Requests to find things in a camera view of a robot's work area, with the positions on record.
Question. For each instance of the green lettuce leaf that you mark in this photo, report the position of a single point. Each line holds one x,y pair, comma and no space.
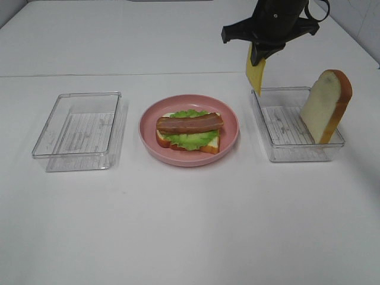
207,142

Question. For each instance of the yellow cheese slice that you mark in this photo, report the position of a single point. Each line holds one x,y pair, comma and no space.
255,73

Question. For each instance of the bread slice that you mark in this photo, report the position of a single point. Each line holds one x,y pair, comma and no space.
190,130
326,104

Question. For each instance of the clear left plastic tray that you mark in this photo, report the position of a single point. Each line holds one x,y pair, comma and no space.
84,131

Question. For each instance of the clear right plastic tray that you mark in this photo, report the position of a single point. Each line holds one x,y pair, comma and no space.
284,135

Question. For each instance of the pink bacon strip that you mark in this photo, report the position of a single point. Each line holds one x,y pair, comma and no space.
211,119

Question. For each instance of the clear plastic tray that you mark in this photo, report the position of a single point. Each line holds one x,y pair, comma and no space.
284,135
84,131

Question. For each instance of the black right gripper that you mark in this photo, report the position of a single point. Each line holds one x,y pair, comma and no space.
272,24

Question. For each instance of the pink plate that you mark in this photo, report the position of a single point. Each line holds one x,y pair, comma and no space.
147,129

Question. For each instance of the brown bacon strip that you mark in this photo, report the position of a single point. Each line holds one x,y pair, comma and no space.
183,130

